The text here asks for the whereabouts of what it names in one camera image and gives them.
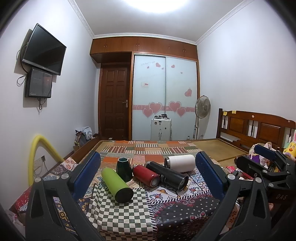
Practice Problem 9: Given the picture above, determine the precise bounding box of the green bottle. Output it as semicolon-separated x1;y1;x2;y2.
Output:
101;167;134;203

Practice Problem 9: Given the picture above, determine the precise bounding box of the dark green hexagonal cup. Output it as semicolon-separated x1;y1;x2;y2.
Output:
116;157;132;182

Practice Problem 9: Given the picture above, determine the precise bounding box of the yellow plush toy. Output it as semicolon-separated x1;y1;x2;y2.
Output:
283;131;296;162

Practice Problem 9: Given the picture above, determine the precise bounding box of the yellow foam tube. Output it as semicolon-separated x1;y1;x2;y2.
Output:
28;134;64;186

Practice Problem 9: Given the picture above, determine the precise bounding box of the patchwork patterned cloth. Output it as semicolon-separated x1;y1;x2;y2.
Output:
14;150;239;241

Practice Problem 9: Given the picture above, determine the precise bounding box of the standing fan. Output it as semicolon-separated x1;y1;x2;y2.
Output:
193;95;211;140

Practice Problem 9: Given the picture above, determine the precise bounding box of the white bottle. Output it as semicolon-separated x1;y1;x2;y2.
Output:
164;155;196;173

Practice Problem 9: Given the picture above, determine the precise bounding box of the clothes pile in corner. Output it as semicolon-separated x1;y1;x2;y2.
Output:
74;126;94;147

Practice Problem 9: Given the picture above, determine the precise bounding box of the black bottle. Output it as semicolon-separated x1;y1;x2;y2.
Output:
145;161;189;191

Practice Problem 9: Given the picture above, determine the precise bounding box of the red bottle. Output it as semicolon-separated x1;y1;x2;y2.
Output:
132;165;160;188

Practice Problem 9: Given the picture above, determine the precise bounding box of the striped patchwork bed sheet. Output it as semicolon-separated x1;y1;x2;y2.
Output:
96;141;200;162

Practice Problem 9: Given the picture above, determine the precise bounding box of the sliding wardrobe with hearts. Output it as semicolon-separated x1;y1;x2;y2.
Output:
90;37;199;141

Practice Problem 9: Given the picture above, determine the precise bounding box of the brown wooden door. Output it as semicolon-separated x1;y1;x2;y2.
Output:
98;64;130;141

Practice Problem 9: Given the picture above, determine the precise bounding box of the wall power socket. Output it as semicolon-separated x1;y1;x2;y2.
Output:
33;156;46;171

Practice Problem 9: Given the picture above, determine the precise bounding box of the wooden bed frame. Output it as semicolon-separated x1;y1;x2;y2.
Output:
43;133;101;181

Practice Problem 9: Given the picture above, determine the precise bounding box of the small wall monitor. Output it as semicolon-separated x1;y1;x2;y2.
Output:
25;68;53;98

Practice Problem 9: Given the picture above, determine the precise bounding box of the wall mounted television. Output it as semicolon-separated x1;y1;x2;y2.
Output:
21;24;66;75

